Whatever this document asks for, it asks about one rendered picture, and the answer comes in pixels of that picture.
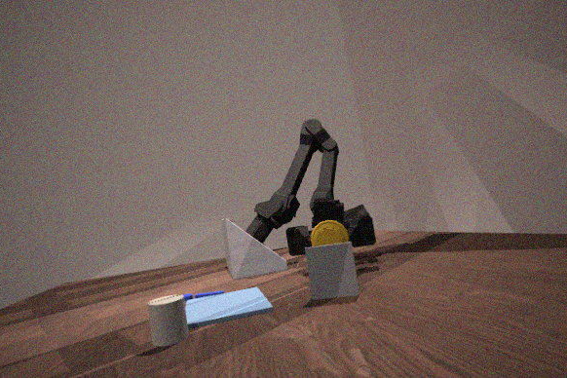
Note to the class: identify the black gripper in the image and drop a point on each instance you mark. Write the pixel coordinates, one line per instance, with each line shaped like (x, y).
(361, 233)

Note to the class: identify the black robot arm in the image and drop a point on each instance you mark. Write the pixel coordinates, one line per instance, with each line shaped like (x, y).
(283, 205)

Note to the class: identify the yellow round plate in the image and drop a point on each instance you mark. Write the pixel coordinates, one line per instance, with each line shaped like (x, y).
(329, 233)

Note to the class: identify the light blue rectangular mat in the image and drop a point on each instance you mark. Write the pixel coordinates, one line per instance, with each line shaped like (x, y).
(226, 307)

